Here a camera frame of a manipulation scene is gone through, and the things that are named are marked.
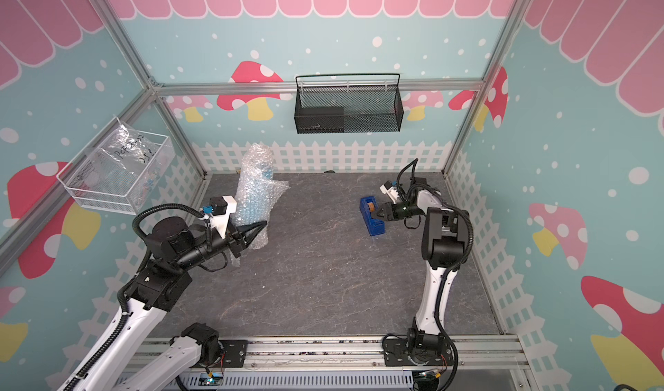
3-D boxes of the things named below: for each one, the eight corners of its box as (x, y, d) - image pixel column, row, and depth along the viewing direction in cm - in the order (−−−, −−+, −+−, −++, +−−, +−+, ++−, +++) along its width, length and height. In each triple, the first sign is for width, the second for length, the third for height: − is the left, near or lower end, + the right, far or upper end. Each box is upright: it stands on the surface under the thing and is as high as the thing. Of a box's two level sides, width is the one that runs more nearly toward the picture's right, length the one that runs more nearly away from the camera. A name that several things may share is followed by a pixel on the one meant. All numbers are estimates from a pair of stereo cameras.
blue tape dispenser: (369, 238, 101) (371, 228, 95) (358, 208, 110) (359, 197, 104) (383, 235, 102) (386, 224, 96) (371, 205, 111) (373, 194, 105)
